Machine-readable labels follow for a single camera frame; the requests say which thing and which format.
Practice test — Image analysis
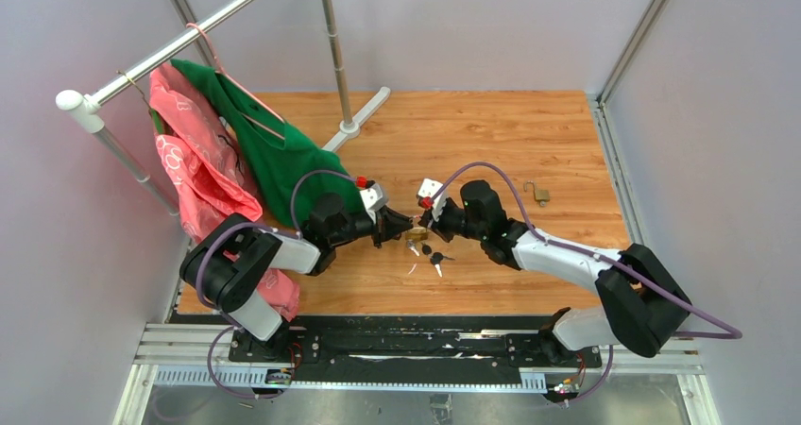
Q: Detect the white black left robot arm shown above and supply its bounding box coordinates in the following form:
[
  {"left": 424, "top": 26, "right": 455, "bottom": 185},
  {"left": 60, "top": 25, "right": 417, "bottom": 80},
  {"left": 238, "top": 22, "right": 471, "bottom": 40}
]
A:
[{"left": 179, "top": 185, "right": 413, "bottom": 362}]

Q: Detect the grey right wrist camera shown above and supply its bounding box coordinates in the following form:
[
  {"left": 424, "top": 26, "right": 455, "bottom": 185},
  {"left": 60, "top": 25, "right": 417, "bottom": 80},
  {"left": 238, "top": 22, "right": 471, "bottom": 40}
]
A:
[{"left": 416, "top": 178, "right": 449, "bottom": 220}]

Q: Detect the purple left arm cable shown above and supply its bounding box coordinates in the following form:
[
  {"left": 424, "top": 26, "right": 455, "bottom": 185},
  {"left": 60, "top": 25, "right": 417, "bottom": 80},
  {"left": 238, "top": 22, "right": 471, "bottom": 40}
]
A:
[{"left": 195, "top": 169, "right": 368, "bottom": 330}]

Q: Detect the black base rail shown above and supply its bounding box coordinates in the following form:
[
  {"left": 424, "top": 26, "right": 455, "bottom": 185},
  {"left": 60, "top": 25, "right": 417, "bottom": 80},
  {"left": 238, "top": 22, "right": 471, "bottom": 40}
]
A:
[{"left": 134, "top": 314, "right": 702, "bottom": 404}]

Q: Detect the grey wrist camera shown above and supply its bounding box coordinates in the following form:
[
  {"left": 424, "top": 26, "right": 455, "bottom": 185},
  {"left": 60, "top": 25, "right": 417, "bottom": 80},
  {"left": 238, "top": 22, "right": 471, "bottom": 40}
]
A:
[
  {"left": 416, "top": 178, "right": 449, "bottom": 220},
  {"left": 360, "top": 183, "right": 388, "bottom": 212}
]

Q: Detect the aluminium frame post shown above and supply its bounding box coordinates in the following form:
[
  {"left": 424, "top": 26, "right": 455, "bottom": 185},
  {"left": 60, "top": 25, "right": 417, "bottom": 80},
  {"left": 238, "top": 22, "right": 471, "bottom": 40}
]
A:
[{"left": 588, "top": 0, "right": 720, "bottom": 424}]

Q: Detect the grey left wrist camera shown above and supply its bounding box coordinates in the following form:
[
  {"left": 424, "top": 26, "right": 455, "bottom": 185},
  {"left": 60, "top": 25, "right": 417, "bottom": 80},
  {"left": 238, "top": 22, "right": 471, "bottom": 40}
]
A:
[{"left": 360, "top": 183, "right": 388, "bottom": 212}]

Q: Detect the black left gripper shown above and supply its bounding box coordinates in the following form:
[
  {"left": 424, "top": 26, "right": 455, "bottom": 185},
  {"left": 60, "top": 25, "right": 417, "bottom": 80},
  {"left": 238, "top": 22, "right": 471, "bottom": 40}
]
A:
[{"left": 332, "top": 210, "right": 414, "bottom": 252}]

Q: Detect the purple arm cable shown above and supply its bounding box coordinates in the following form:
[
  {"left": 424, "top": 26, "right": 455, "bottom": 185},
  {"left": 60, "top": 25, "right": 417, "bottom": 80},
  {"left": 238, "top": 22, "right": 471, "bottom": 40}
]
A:
[
  {"left": 195, "top": 169, "right": 368, "bottom": 330},
  {"left": 420, "top": 161, "right": 744, "bottom": 341}
]

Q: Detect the small brass padlock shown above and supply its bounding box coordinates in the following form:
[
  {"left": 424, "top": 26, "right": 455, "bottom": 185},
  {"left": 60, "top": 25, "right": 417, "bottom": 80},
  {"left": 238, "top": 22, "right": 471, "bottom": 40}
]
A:
[{"left": 523, "top": 180, "right": 551, "bottom": 207}]

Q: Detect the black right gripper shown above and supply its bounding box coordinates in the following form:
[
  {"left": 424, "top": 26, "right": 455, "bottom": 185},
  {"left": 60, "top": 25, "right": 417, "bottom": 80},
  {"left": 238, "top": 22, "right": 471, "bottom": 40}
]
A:
[{"left": 419, "top": 199, "right": 486, "bottom": 245}]

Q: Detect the black-headed key bunch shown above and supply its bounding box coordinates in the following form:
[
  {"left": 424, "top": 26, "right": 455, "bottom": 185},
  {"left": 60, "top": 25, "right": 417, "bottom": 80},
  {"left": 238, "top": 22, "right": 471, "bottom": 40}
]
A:
[{"left": 420, "top": 244, "right": 453, "bottom": 278}]

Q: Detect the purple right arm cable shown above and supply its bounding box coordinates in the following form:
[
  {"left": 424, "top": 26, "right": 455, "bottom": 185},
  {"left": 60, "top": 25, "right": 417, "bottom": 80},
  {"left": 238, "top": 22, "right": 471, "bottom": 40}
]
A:
[{"left": 420, "top": 161, "right": 744, "bottom": 341}]

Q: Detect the large brass padlock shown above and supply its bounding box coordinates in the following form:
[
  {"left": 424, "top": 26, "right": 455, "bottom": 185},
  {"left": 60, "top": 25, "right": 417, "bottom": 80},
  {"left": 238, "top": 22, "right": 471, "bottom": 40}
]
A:
[{"left": 405, "top": 226, "right": 430, "bottom": 244}]

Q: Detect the pink patterned garment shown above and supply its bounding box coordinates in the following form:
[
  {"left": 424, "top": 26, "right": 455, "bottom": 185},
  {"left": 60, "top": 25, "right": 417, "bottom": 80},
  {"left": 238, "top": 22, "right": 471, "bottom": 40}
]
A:
[{"left": 148, "top": 61, "right": 301, "bottom": 322}]

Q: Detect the green garment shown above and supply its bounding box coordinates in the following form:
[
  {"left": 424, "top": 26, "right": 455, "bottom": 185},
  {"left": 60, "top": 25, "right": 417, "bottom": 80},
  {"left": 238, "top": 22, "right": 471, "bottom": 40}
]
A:
[{"left": 171, "top": 59, "right": 366, "bottom": 227}]

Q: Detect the white metal clothes rack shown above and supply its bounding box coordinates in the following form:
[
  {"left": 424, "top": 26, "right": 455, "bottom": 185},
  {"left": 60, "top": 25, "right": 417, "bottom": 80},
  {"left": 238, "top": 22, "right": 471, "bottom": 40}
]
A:
[{"left": 55, "top": 0, "right": 392, "bottom": 217}]

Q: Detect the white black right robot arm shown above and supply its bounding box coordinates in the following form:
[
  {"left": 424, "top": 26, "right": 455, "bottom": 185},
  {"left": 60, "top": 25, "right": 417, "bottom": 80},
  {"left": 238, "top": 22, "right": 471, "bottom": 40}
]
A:
[{"left": 417, "top": 178, "right": 689, "bottom": 366}]

